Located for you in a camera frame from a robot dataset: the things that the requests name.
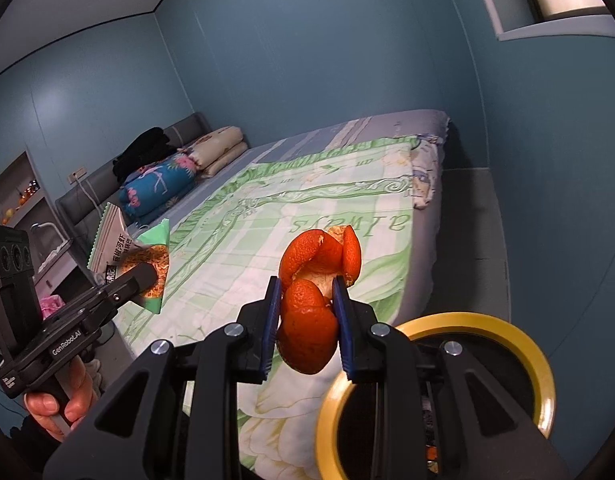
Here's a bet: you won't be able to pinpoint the black clothes pile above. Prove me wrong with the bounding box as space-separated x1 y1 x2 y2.
112 127 171 181

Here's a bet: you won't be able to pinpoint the person's left hand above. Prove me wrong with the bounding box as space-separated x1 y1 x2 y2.
24 357 101 443

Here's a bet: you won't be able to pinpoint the white shelf unit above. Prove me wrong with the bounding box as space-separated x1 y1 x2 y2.
0 150 96 321

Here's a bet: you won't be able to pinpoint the white charging cable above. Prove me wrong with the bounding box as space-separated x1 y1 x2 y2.
75 180 108 211

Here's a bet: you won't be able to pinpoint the person's left forearm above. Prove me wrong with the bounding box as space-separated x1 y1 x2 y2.
8 412 68 480

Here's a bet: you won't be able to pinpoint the green snack packet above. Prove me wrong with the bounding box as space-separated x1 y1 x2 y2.
88 202 172 316

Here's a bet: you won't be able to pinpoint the beige folded quilt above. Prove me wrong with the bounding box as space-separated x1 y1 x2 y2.
192 126 249 177

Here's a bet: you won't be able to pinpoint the grey blue bed sheet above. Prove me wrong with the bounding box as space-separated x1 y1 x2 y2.
128 109 451 231

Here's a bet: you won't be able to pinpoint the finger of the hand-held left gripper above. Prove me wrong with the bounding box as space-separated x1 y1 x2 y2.
105 262 158 312

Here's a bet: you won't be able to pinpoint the orange peel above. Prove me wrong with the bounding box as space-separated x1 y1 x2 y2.
276 225 363 376

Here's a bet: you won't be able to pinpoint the grey upholstered bed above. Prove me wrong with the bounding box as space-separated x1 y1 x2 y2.
55 109 498 480

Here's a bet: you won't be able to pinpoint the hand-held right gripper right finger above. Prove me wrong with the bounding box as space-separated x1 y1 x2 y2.
332 277 571 480

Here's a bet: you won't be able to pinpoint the blue floral folded quilt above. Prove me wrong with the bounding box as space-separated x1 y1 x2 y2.
118 152 198 218

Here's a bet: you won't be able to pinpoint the small shelf ornaments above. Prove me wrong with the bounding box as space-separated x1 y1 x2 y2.
18 180 41 206

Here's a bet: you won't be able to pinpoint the yellow rimmed black bin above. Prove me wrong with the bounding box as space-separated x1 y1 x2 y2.
315 311 557 480

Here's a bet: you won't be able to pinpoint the white desk lamp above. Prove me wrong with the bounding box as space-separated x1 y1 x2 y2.
30 221 68 256

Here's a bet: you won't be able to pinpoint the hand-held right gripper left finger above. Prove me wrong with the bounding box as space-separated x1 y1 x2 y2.
42 276 283 480

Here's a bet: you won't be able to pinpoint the green floral printed blanket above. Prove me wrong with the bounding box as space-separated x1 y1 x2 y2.
105 135 445 480

